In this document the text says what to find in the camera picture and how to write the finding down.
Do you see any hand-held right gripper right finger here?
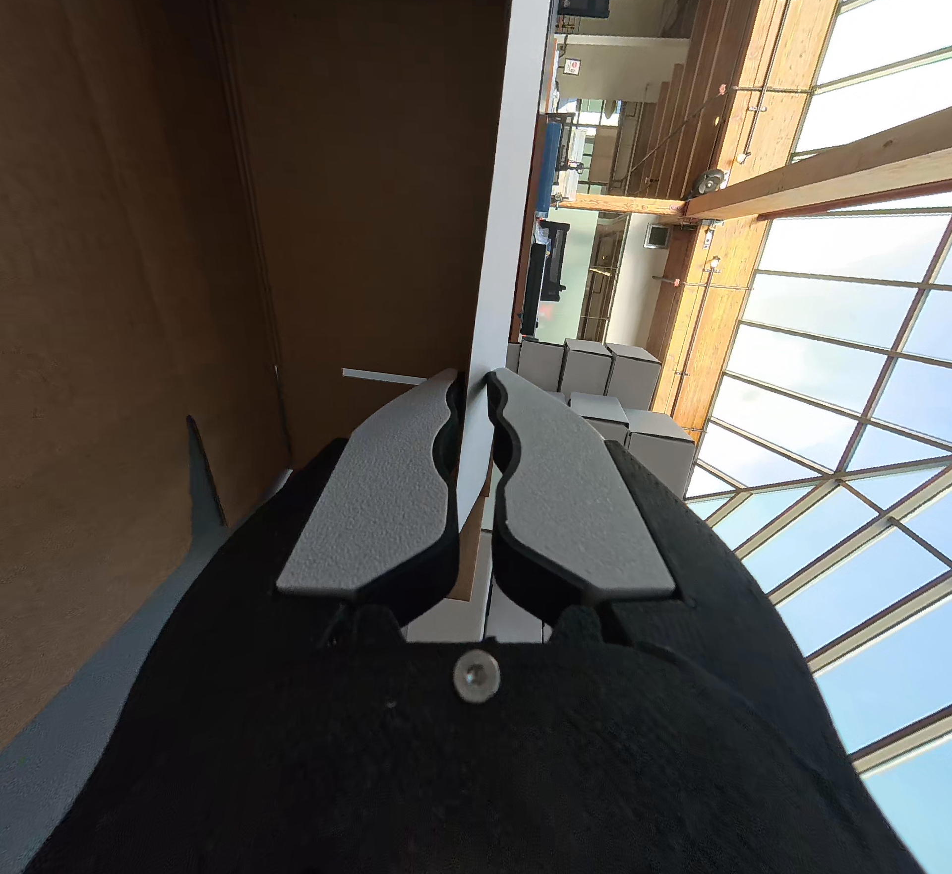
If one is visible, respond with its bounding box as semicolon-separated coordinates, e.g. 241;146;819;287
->
485;368;678;626

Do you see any blue flat box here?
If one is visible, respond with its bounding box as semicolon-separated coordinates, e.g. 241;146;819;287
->
537;121;566;210

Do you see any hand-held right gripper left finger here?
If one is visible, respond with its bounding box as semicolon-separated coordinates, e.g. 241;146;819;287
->
275;368;467;626

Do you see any white cardboard box brown inside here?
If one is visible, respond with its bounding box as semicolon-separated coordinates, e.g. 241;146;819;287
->
0;0;564;752

